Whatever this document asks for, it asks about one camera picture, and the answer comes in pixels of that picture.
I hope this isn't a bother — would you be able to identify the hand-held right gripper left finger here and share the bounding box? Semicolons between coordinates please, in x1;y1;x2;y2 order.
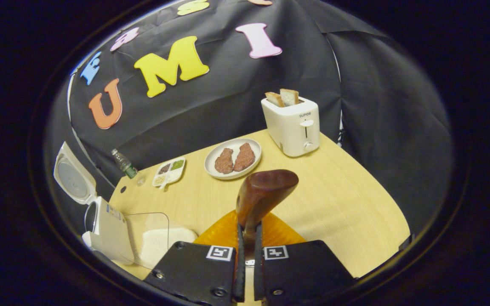
155;210;245;306

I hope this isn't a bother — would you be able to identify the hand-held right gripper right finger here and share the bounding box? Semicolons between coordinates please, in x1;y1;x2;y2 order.
254;212;356;306

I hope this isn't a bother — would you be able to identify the white rice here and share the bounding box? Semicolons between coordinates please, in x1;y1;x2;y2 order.
141;227;199;269

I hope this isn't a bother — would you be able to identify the wooden spoon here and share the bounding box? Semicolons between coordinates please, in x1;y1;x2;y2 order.
236;170;299;261

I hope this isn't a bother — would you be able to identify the white rice cooker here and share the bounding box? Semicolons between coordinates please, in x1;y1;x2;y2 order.
53;142;136;265

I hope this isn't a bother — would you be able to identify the clear plastic container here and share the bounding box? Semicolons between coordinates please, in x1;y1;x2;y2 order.
124;212;199;270

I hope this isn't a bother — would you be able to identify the brown meat piece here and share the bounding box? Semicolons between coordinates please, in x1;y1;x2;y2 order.
233;143;256;172
214;148;234;174

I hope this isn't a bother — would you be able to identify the white divided condiment dish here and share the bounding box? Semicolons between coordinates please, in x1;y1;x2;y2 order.
152;157;186;190

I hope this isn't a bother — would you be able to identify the round white plate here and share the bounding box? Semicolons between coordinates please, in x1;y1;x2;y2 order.
204;138;262;180

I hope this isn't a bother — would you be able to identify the white toaster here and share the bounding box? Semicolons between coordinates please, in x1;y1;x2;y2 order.
261;96;321;158

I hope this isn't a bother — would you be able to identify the clear plastic water bottle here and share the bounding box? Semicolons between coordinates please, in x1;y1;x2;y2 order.
111;148;146;187

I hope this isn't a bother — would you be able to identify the black backdrop cloth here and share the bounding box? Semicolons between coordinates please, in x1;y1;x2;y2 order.
43;0;454;234

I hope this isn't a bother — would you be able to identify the toasted bread slice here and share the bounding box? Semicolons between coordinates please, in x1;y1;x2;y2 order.
265;92;285;108
280;88;300;106

